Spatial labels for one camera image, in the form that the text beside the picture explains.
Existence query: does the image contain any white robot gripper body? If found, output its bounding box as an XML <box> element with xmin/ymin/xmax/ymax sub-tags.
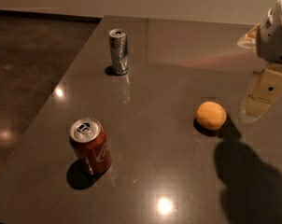
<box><xmin>257</xmin><ymin>0</ymin><xmax>282</xmax><ymax>63</ymax></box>

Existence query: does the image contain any silver slim energy drink can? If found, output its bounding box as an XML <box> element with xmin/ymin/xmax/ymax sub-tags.
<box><xmin>108</xmin><ymin>29</ymin><xmax>129</xmax><ymax>76</ymax></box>

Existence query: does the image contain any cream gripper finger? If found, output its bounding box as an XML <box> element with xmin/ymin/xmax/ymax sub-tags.
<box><xmin>241</xmin><ymin>63</ymin><xmax>282</xmax><ymax>123</ymax></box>
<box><xmin>237</xmin><ymin>24</ymin><xmax>260</xmax><ymax>49</ymax></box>

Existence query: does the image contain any red coke can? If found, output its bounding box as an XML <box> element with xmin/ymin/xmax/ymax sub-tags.
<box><xmin>69</xmin><ymin>118</ymin><xmax>111</xmax><ymax>175</ymax></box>

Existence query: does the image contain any orange fruit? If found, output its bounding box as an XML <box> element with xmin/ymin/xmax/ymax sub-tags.
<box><xmin>195</xmin><ymin>102</ymin><xmax>227</xmax><ymax>131</ymax></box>

